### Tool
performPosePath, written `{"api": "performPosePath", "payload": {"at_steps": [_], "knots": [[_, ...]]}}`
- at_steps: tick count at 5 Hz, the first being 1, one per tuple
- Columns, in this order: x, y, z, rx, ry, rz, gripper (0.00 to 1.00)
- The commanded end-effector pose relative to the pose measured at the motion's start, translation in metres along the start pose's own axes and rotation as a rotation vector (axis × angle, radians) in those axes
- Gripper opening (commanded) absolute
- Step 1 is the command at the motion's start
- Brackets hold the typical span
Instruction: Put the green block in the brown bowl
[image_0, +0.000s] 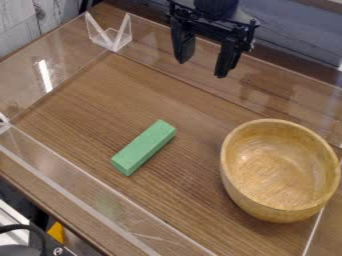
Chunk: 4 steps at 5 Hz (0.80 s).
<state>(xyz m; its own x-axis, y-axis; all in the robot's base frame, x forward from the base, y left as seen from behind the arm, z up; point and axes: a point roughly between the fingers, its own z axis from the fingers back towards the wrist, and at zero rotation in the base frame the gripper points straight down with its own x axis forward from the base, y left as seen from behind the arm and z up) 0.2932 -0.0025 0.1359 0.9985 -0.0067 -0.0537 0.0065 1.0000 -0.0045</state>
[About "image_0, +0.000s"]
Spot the brown wooden bowl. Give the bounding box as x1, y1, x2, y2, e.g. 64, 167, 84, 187
218, 119, 342, 223

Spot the green rectangular block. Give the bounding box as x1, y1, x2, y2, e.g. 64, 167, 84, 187
110, 120, 176, 177

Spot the black device with yellow label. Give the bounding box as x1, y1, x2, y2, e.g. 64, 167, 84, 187
27, 218, 97, 256

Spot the clear acrylic corner bracket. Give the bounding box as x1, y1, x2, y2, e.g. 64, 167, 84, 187
84, 13, 132, 52

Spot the clear acrylic front wall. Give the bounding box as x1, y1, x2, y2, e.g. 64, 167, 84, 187
0, 113, 214, 256

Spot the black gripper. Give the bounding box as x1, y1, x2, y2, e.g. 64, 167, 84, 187
166, 0, 260, 78

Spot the black cable lower left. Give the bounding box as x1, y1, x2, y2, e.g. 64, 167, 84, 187
0, 223, 45, 248

